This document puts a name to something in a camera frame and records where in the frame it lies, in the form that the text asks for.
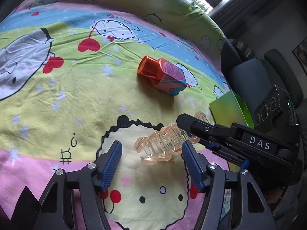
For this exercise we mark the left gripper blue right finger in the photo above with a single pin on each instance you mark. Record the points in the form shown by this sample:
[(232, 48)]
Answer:
[(195, 165)]

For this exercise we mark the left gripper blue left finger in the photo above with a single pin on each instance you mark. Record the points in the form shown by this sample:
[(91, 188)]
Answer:
[(107, 165)]

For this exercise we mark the pink translucent hair claw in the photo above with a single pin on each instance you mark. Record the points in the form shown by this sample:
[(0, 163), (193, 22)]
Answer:
[(163, 144)]

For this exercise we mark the orange cap carton bottle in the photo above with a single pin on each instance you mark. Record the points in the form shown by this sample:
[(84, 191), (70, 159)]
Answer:
[(163, 75)]

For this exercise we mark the green white open box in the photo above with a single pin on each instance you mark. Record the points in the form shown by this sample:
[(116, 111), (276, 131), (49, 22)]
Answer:
[(229, 108)]

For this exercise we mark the dark grey sofa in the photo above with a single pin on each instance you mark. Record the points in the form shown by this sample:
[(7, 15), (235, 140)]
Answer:
[(252, 79)]

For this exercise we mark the colourful cartoon bed sheet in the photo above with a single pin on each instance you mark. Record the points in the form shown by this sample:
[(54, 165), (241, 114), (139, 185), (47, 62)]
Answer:
[(69, 88)]

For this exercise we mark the black triple lens camera box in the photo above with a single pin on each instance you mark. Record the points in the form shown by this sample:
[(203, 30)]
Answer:
[(275, 111)]

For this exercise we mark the framed wall picture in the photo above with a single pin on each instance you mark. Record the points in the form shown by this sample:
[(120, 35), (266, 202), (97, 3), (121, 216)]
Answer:
[(300, 53)]

